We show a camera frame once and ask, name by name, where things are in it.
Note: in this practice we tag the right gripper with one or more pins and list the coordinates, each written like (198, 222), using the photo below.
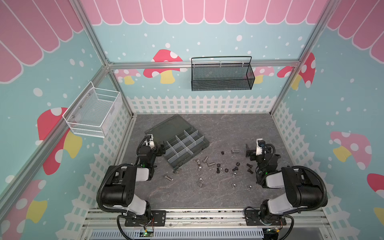
(251, 150)

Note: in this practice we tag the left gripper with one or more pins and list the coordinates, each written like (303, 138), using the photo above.
(159, 150)

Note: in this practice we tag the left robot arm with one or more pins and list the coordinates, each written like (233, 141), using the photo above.
(116, 193)

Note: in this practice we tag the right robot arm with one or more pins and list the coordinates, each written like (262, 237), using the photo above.
(304, 189)

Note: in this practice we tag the grey plastic organizer box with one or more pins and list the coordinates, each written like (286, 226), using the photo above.
(182, 141)

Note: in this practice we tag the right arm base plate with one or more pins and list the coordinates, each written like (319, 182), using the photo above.
(256, 217)

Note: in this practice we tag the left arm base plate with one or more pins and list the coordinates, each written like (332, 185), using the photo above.
(156, 218)

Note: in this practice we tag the white wire mesh basket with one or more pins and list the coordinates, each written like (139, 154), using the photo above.
(93, 112)

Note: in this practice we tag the aluminium mounting rail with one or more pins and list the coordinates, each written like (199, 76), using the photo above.
(229, 224)

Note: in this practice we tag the black wire mesh basket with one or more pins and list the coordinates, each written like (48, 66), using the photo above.
(228, 73)

